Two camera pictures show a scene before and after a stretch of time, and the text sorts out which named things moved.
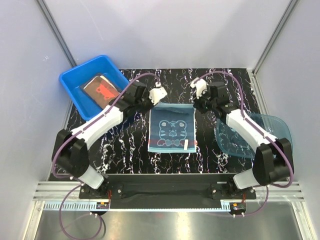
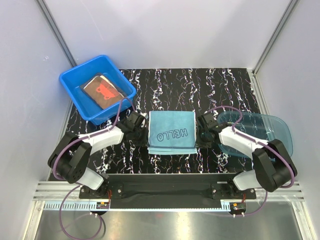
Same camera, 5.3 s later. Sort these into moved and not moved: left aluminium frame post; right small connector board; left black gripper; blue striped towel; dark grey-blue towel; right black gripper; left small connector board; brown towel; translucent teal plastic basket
Moved: right black gripper; blue striped towel; left black gripper
Not moved: left small connector board; right small connector board; translucent teal plastic basket; dark grey-blue towel; brown towel; left aluminium frame post
